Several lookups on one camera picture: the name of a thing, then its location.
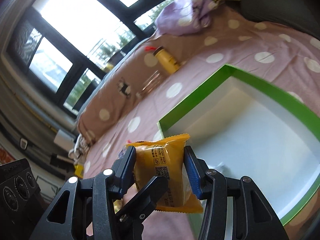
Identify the yellow bottle brown cap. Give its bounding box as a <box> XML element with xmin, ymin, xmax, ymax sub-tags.
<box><xmin>153</xmin><ymin>47</ymin><xmax>181</xmax><ymax>75</ymax></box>

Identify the green white cardboard box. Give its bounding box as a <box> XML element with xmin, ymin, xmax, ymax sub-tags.
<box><xmin>158</xmin><ymin>64</ymin><xmax>319</xmax><ymax>224</ymax></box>

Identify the yellow box on floor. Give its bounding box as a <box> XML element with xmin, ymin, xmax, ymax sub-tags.
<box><xmin>74</xmin><ymin>164</ymin><xmax>84</xmax><ymax>179</ymax></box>

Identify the pink polka-dot bed sheet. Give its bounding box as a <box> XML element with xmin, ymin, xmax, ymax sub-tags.
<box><xmin>77</xmin><ymin>6</ymin><xmax>319</xmax><ymax>226</ymax></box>

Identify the black camera box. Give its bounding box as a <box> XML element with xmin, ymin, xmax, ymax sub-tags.
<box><xmin>0</xmin><ymin>158</ymin><xmax>44</xmax><ymax>239</ymax></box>

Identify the yellow-orange snack packet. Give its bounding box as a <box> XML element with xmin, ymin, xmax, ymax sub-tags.
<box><xmin>126</xmin><ymin>133</ymin><xmax>203</xmax><ymax>213</ymax></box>

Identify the white box by window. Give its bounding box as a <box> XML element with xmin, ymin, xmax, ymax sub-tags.
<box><xmin>54</xmin><ymin>129</ymin><xmax>74</xmax><ymax>152</ymax></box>

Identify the purple polka-dot cloth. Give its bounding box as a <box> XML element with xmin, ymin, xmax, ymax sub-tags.
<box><xmin>155</xmin><ymin>0</ymin><xmax>219</xmax><ymax>36</ymax></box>

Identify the clear glass jar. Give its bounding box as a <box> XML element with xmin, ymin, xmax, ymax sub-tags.
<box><xmin>136</xmin><ymin>71</ymin><xmax>165</xmax><ymax>100</ymax></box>

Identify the dark grey cushion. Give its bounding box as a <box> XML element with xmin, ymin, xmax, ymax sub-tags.
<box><xmin>240</xmin><ymin>0</ymin><xmax>319</xmax><ymax>38</ymax></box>

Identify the black framed window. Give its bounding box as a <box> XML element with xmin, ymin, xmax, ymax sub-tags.
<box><xmin>5</xmin><ymin>0</ymin><xmax>173</xmax><ymax>118</ymax></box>

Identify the white beige crumpled cloth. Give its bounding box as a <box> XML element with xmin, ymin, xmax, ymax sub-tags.
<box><xmin>68</xmin><ymin>134</ymin><xmax>90</xmax><ymax>165</ymax></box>

